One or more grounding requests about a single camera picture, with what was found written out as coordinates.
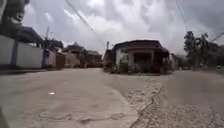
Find bushes by house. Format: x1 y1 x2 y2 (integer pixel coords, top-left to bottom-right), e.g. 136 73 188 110
102 53 174 75

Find utility pole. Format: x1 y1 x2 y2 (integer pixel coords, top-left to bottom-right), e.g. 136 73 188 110
42 25 51 69
105 40 110 52

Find house with dark roof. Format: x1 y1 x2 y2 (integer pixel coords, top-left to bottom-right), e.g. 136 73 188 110
111 39 172 74

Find grey concrete road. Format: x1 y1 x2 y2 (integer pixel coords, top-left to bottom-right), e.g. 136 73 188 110
0 67 224 128

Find group of tall trees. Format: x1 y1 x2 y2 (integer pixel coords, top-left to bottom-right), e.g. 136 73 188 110
182 30 224 70

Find concrete kerb strip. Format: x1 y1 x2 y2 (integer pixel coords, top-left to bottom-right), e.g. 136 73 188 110
0 67 46 76

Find dark building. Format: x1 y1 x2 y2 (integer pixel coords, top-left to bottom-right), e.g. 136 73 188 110
0 0 45 45

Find overhead wires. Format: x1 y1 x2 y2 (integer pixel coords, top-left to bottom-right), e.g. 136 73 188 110
63 0 224 44

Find white wall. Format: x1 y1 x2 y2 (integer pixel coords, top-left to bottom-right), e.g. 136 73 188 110
0 33 45 70

